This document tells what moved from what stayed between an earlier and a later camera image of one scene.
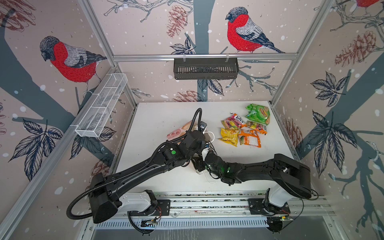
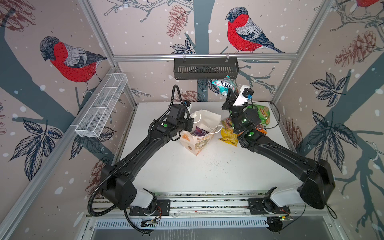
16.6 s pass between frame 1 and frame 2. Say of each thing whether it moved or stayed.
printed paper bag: moved
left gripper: moved
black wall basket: stayed
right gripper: moved
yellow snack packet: stayed
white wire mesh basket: stayed
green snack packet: stayed
